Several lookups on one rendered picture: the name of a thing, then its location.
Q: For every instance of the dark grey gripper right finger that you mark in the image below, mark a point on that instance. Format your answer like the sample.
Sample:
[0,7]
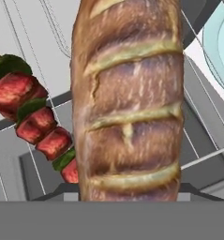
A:
[186,191]

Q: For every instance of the kebab skewer with meat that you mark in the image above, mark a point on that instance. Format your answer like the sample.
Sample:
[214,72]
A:
[11,91]

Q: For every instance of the pale blue round plate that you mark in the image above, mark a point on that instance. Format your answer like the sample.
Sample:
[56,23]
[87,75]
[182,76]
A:
[221,43]

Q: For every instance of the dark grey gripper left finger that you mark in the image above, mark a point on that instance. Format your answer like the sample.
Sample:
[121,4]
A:
[66,191]

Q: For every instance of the brown baguette bread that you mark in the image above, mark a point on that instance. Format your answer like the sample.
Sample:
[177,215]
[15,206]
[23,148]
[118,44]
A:
[129,93]

